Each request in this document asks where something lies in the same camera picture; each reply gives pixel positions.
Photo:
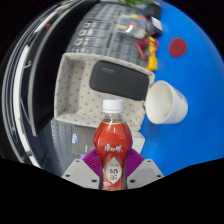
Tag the dark grey flat box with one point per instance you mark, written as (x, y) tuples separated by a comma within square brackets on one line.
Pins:
[(81, 140)]

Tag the flat round red coaster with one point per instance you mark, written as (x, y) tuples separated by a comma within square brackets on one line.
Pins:
[(177, 47)]

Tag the clear organiser box coloured parts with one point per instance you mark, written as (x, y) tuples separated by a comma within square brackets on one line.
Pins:
[(131, 25)]

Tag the black overhead shelf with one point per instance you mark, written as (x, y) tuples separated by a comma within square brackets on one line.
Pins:
[(43, 73)]

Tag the white cup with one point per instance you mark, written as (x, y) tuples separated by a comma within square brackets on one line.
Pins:
[(165, 103)]

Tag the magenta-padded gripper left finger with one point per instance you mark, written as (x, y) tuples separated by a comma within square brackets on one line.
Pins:
[(78, 173)]

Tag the black box with white label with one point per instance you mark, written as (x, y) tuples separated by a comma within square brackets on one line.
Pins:
[(155, 26)]

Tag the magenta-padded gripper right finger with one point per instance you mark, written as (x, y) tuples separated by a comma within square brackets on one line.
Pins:
[(146, 172)]

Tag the grey small-parts drawer cabinet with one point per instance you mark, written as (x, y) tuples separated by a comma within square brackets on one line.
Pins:
[(100, 13), (133, 10), (125, 50), (88, 38)]

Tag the black flat pouch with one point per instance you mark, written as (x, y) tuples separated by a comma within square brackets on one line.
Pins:
[(152, 11)]

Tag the grey pegboard panel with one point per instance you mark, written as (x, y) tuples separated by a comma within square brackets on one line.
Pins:
[(56, 143)]

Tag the yellow multimeter with red leads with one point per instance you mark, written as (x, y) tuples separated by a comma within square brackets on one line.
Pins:
[(151, 55)]

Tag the red drink bottle white cap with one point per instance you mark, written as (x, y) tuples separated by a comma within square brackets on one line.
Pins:
[(112, 140)]

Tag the beige dotted fabric bin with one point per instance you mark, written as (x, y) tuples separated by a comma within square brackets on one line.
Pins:
[(73, 93)]

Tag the black zip case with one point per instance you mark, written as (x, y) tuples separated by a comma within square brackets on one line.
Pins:
[(118, 80)]

